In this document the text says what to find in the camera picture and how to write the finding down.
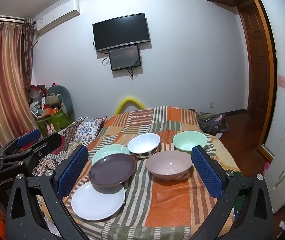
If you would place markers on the white polka dot bowl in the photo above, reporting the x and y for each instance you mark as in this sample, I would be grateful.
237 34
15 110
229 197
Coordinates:
142 142

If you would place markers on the white wall outlet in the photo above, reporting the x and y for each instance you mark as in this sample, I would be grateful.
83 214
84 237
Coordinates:
211 104

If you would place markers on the pink slipper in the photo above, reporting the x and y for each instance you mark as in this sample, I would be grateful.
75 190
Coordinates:
266 168

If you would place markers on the yellow foam noodle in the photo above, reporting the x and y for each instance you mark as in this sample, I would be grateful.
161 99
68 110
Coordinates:
130 98

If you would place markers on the patterned quilt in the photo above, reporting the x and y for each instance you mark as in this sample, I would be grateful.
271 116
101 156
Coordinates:
85 130

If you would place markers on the striped patchwork blanket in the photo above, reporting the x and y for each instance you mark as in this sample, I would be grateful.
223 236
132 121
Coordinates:
170 205

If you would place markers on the white air conditioner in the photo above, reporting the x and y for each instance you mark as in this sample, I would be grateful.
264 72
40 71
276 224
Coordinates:
57 15

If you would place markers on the white plate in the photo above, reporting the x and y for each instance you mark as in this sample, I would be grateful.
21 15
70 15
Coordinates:
95 202

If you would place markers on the large black television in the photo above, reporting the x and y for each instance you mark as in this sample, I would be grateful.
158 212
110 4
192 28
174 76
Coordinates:
121 31

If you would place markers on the wooden door frame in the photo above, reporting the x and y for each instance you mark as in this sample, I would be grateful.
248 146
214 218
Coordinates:
272 80

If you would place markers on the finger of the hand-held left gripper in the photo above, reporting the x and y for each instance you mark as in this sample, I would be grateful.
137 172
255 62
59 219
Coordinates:
28 137
48 142

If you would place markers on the striped brown curtain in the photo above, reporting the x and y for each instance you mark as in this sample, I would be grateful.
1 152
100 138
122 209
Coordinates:
5 80

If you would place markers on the yellow green fleece blanket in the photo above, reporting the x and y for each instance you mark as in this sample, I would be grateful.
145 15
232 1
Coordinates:
225 155

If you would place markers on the green plate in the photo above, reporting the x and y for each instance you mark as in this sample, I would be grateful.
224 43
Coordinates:
107 151

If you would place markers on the dark backpack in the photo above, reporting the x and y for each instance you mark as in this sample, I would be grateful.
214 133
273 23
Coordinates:
212 125

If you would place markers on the grey plush toy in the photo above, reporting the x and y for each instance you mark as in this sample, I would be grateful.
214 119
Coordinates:
62 92

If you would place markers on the pink bowl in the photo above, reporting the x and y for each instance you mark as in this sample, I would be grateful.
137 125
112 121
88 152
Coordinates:
168 165

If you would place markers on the wooden door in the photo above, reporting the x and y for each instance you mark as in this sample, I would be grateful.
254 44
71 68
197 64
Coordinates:
256 67

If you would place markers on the green bowl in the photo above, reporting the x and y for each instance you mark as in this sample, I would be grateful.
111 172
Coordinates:
188 141

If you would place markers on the pink bunny toy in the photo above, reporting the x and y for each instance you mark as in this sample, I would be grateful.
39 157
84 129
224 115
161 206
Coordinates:
50 129

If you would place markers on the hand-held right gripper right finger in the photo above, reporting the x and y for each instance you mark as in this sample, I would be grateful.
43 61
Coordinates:
207 172

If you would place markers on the small black monitor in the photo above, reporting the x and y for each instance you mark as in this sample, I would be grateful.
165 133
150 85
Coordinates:
124 57

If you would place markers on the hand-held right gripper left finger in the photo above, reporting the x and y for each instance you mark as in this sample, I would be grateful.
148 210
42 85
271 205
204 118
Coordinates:
72 172

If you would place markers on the green bag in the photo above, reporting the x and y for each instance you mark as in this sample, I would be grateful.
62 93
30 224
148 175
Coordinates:
57 122

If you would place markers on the purple plate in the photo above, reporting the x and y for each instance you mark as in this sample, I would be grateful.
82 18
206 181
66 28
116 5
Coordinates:
112 170

